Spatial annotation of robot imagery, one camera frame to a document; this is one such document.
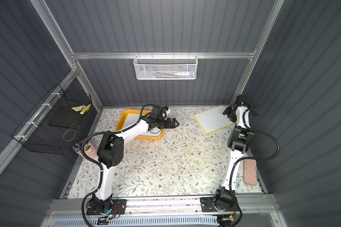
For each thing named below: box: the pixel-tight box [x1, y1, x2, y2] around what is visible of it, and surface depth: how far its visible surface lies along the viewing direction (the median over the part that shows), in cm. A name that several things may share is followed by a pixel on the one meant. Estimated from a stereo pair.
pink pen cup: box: [74, 140, 99, 161], surface depth 86 cm
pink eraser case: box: [242, 158, 258, 186], surface depth 83 cm
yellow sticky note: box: [71, 104, 85, 112], surface depth 82 cm
